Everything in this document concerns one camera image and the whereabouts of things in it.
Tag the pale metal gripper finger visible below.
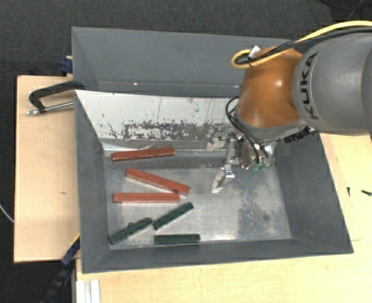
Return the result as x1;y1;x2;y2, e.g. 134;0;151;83
220;165;236;189
211;168;227;194

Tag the grey metal bin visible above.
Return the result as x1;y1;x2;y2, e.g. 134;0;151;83
71;26;354;274

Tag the dark green flat block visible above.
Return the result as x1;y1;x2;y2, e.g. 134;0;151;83
153;233;201;246
152;201;195;230
109;217;153;245

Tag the red-brown flat block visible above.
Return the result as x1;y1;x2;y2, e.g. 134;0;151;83
124;167;191;197
111;146;176;163
112;192;181;204

